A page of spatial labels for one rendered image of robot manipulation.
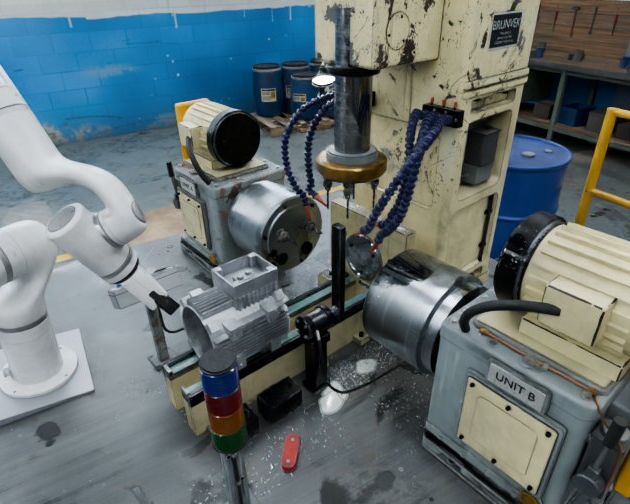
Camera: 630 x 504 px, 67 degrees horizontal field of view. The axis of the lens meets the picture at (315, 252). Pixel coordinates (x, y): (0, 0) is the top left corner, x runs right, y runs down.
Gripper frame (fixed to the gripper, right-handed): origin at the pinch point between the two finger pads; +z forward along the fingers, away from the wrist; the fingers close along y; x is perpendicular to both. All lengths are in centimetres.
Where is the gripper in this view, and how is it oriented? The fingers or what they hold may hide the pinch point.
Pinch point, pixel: (168, 304)
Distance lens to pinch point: 114.4
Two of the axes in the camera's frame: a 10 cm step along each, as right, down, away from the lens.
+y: 6.4, 3.8, -6.6
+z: 4.0, 5.8, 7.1
